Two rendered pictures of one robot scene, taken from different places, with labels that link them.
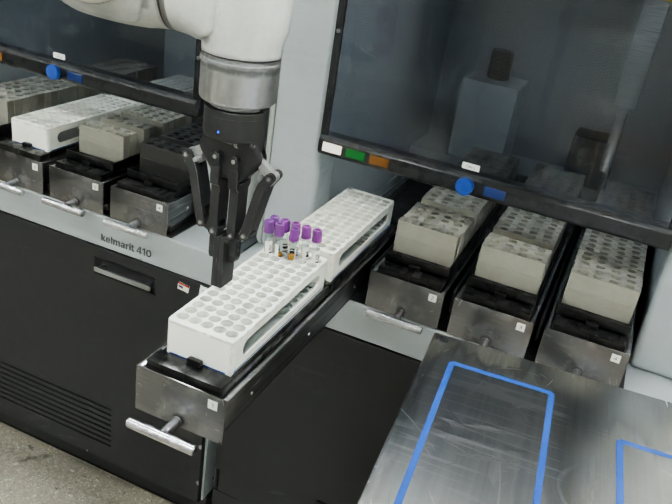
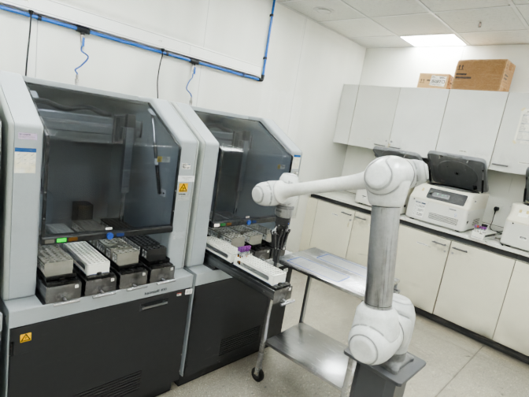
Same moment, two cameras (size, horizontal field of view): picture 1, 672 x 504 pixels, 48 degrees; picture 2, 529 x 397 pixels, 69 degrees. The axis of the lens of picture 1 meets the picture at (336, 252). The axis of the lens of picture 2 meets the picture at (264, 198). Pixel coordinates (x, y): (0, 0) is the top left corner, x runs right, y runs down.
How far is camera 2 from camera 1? 1.88 m
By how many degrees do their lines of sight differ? 65
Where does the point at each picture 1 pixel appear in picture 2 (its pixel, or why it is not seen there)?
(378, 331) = not seen: hidden behind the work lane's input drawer
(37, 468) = not seen: outside the picture
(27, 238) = (103, 316)
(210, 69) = (290, 209)
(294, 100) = (201, 214)
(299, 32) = (203, 194)
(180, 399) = (283, 293)
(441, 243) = (242, 240)
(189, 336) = (278, 277)
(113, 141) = (134, 254)
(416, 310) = not seen: hidden behind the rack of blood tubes
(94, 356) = (135, 350)
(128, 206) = (158, 274)
